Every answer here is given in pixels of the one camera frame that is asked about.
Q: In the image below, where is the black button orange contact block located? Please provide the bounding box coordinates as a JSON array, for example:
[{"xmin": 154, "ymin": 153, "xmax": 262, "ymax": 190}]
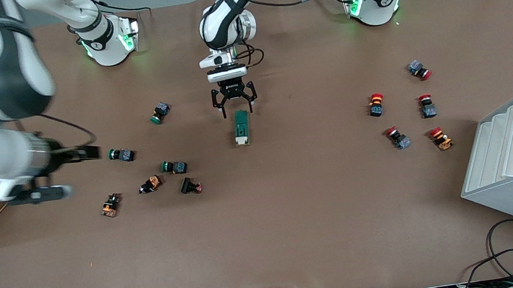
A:
[
  {"xmin": 98, "ymin": 192, "xmax": 124, "ymax": 219},
  {"xmin": 137, "ymin": 174, "xmax": 164, "ymax": 195}
]

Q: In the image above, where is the red button orange contact block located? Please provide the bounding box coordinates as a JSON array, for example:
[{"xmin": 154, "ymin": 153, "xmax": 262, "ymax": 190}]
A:
[{"xmin": 428, "ymin": 125, "xmax": 455, "ymax": 153}]

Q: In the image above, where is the red button orange striped collar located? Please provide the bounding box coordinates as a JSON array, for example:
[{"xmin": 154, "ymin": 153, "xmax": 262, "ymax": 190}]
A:
[{"xmin": 366, "ymin": 92, "xmax": 387, "ymax": 119}]

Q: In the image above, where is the green load switch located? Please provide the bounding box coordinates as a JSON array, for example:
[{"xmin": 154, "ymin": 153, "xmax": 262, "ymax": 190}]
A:
[{"xmin": 231, "ymin": 109, "xmax": 254, "ymax": 148}]

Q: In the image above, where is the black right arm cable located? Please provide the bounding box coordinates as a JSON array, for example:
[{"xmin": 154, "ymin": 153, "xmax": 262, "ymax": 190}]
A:
[{"xmin": 34, "ymin": 106, "xmax": 98, "ymax": 155}]

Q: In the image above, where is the red button silver collar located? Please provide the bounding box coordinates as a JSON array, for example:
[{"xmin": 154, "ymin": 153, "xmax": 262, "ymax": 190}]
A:
[{"xmin": 383, "ymin": 124, "xmax": 412, "ymax": 152}]

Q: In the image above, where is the green button grey contact block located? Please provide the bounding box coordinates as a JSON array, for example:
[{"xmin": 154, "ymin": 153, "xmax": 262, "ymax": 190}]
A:
[
  {"xmin": 160, "ymin": 157, "xmax": 189, "ymax": 177},
  {"xmin": 107, "ymin": 145, "xmax": 137, "ymax": 165},
  {"xmin": 148, "ymin": 100, "xmax": 172, "ymax": 126}
]

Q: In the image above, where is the red button grey contact block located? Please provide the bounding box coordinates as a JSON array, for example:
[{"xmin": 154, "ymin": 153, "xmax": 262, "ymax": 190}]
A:
[
  {"xmin": 407, "ymin": 58, "xmax": 433, "ymax": 83},
  {"xmin": 418, "ymin": 93, "xmax": 438, "ymax": 120}
]

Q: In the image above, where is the brown table cover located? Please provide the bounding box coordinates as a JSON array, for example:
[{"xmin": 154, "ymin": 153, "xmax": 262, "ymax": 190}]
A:
[{"xmin": 0, "ymin": 0, "xmax": 513, "ymax": 288}]

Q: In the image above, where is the black switch red contact block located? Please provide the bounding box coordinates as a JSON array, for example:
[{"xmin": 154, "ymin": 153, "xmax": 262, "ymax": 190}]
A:
[{"xmin": 178, "ymin": 174, "xmax": 205, "ymax": 196}]

